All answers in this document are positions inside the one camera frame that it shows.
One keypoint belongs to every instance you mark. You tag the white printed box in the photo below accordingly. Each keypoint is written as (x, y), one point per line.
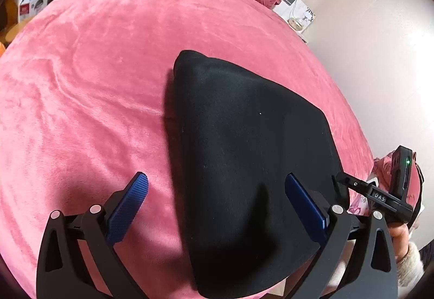
(35, 0)

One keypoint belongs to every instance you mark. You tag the pink fleece bed blanket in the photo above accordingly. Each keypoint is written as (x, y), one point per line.
(84, 82)

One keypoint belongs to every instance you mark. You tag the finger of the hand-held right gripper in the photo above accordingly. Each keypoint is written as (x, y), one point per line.
(354, 185)

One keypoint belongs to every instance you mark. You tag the white floral nightstand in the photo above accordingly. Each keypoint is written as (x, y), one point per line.
(307, 14)

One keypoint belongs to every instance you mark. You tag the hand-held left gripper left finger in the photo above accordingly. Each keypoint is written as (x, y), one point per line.
(127, 207)

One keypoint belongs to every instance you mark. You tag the black pants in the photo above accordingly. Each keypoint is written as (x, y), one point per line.
(244, 150)

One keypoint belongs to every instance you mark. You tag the glass bowl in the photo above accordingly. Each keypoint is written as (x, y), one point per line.
(296, 23)

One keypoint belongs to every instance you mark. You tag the person's right forearm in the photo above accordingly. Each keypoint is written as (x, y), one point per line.
(410, 265)

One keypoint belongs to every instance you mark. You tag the person's right hand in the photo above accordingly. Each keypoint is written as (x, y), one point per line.
(400, 238)

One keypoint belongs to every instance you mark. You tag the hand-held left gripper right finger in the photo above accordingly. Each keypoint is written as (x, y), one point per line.
(308, 207)

